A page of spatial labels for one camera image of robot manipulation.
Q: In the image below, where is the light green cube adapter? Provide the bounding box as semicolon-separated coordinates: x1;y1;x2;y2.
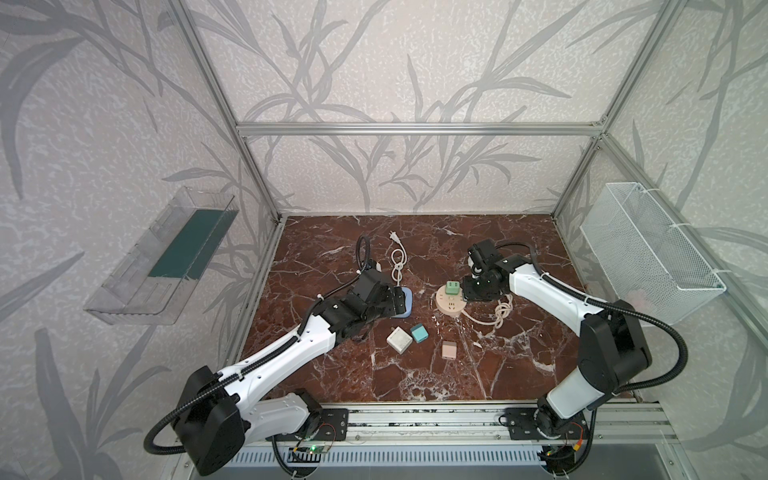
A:
444;280;461;296

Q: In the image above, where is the white cable of pink strip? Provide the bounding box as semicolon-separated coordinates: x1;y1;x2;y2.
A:
461;293;515;329

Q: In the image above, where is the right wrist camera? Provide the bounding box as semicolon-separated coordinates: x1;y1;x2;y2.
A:
468;239;502;270

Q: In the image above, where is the teal cube adapter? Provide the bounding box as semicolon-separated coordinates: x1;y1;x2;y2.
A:
410;324;429;343

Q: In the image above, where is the pink round power strip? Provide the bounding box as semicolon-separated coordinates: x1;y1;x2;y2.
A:
435;284;467;318

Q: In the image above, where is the white cable of blue strip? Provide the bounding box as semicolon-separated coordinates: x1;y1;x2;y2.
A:
391;242;409;288

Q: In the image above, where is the pink cube adapter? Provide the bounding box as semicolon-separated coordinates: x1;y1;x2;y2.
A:
441;341;458;360

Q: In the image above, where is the white cube adapter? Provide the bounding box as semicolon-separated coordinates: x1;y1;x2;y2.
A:
386;327;413;355

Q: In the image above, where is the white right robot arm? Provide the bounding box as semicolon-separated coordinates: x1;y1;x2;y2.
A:
461;240;652;439

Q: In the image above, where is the white wire mesh basket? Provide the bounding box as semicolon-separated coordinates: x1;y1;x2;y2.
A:
581;182;727;325

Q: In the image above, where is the aluminium front rail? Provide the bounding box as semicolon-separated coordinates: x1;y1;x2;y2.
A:
173;400;679;448

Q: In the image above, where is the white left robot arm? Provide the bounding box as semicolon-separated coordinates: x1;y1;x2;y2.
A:
170;269;412;476

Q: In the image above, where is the clear plastic wall tray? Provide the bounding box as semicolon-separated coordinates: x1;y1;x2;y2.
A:
84;187;239;326

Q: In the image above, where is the blue square power strip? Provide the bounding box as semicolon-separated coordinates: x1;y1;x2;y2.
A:
395;287;413;318

